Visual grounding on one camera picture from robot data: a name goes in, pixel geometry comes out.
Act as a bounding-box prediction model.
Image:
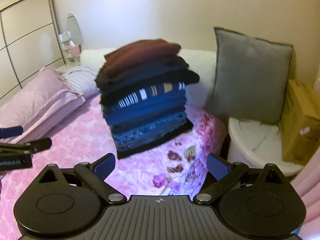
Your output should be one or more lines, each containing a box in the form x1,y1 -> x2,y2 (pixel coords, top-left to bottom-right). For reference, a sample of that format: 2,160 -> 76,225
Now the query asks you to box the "stack of folded clothes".
95,39 -> 200,159

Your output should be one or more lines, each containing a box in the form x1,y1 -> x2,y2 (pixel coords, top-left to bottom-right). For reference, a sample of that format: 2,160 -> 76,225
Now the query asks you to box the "folded lilac blanket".
1,67 -> 85,143

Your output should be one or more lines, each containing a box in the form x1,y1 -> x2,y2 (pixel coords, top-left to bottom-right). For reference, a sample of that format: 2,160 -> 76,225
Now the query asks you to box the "white round bedside table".
227,118 -> 304,177

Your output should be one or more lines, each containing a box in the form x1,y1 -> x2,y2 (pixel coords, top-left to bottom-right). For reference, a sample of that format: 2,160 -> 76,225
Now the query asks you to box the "cardboard box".
279,79 -> 319,165

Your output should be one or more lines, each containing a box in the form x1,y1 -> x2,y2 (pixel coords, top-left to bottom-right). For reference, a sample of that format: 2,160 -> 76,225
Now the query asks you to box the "grey striped pillow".
62,66 -> 99,99

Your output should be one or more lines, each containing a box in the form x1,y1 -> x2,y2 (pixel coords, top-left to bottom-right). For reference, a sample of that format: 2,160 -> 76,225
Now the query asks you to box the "pink floral bed blanket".
1,97 -> 227,239

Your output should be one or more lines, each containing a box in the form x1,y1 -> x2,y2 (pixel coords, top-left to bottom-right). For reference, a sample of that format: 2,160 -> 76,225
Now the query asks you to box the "white wardrobe with dark lines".
1,0 -> 65,104

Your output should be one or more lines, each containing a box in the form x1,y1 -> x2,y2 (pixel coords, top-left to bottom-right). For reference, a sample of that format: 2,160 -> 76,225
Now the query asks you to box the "pink cup on dresser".
69,44 -> 81,57

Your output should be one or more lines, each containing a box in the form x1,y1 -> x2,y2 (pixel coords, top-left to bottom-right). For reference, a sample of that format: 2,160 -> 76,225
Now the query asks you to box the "oval mirror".
66,13 -> 83,46

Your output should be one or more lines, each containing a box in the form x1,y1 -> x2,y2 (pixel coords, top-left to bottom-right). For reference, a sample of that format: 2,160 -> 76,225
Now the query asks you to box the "grey square cushion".
208,27 -> 293,125

